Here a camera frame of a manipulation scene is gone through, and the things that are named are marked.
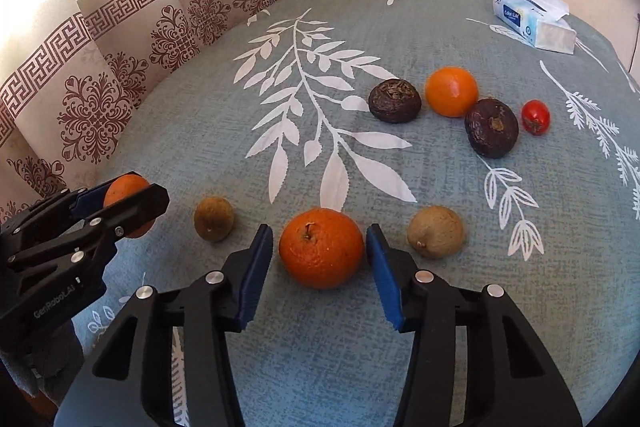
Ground dark wrinkled passion fruit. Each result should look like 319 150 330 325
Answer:
368 78 422 124
464 98 519 157

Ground white tissue pack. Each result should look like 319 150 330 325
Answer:
491 0 577 54

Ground smooth-skinned orange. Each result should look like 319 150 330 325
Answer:
425 66 479 118

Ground beige patterned curtain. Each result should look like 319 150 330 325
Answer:
0 0 362 228

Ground red cherry tomato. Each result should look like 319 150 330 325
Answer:
521 100 551 136

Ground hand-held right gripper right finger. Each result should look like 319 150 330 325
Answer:
365 223 583 427

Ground small orange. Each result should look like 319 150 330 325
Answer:
103 175 152 239

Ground small brown kiwi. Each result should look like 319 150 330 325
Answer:
406 205 465 259
193 196 236 243

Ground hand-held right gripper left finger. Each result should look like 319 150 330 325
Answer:
59 223 275 427

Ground person's left forearm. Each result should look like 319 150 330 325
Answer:
0 332 83 400

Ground large rough-skinned orange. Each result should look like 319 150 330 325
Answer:
278 207 365 290

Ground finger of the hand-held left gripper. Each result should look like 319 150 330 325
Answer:
7 183 170 271
0 187 111 258

